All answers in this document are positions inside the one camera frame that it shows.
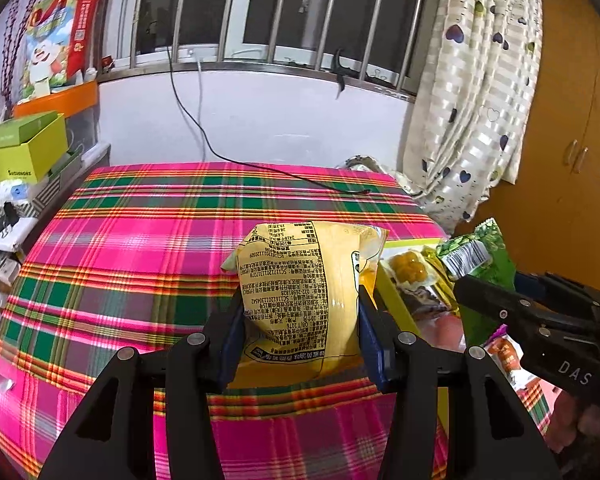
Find pink jelly cup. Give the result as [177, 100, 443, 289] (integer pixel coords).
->
[416, 311, 466, 352]

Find colorful cartoon gift box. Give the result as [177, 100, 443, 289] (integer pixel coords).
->
[20, 0, 98, 100]

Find yellow chip bag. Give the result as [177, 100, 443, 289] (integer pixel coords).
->
[222, 221, 388, 389]

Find green snack pouch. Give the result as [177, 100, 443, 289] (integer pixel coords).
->
[436, 218, 516, 347]

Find purple snack pouch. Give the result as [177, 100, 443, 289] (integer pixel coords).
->
[482, 324, 507, 348]

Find window metal bars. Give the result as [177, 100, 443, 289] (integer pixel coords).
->
[98, 0, 439, 94]

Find wooden wardrobe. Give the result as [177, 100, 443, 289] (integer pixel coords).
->
[456, 0, 600, 290]

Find yellow fruit jelly cup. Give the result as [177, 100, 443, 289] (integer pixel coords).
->
[381, 249, 438, 292]

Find black cable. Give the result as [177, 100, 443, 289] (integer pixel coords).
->
[165, 44, 374, 198]

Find black hook on sill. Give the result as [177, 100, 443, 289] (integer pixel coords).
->
[330, 48, 360, 98]

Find dark sunflower seed bag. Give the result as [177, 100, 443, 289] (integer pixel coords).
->
[399, 287, 452, 322]

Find purple dried flower branches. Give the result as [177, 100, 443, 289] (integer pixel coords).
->
[0, 0, 41, 116]

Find pink plaid tablecloth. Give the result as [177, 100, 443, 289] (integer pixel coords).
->
[0, 162, 444, 479]

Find yellow-green shallow box tray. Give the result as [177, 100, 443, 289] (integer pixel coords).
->
[374, 238, 460, 338]

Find yellow-green storage box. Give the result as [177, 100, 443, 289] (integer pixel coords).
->
[0, 112, 69, 183]

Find heart patterned curtain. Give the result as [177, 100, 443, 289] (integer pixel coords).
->
[344, 0, 544, 233]

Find orange box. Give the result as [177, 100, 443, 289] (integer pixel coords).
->
[14, 80, 98, 118]

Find person's right hand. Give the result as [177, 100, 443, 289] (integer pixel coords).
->
[545, 390, 600, 453]

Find white orange snack bag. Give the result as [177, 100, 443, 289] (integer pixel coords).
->
[483, 333, 540, 392]

